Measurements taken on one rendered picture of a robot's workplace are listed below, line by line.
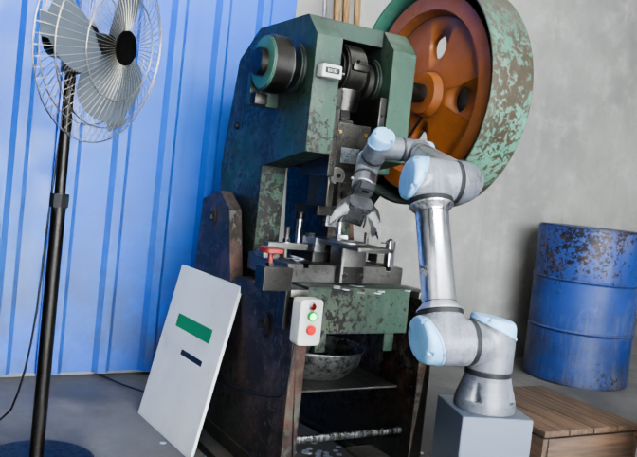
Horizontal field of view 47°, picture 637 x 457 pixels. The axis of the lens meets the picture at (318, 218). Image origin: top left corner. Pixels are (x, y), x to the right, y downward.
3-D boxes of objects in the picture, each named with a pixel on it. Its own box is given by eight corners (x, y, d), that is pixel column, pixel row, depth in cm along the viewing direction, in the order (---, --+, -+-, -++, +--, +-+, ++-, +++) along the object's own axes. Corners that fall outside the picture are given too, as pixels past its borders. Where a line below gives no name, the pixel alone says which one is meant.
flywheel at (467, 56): (509, -37, 260) (392, 68, 317) (466, -51, 250) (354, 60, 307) (557, 145, 236) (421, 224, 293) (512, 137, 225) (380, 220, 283)
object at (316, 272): (401, 285, 251) (403, 267, 251) (286, 282, 228) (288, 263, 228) (354, 271, 277) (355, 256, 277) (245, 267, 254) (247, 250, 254)
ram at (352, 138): (370, 210, 244) (379, 122, 243) (331, 207, 237) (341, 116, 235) (342, 207, 259) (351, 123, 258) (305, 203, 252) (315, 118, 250)
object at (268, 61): (433, 116, 259) (439, 66, 258) (265, 86, 225) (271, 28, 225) (403, 118, 274) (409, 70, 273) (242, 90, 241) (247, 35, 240)
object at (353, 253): (391, 290, 230) (395, 248, 230) (354, 289, 223) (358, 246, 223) (348, 278, 252) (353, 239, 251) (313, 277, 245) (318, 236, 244)
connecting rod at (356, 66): (369, 147, 245) (380, 45, 243) (337, 143, 239) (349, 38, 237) (336, 147, 263) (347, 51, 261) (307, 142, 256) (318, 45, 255)
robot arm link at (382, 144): (404, 127, 228) (391, 151, 236) (371, 122, 225) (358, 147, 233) (409, 145, 223) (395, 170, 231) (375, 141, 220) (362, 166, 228)
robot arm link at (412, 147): (507, 171, 191) (429, 133, 235) (470, 166, 187) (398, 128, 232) (496, 212, 194) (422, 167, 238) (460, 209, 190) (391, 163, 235)
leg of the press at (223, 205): (294, 506, 217) (326, 206, 213) (260, 512, 211) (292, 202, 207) (188, 409, 297) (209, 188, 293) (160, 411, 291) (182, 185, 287)
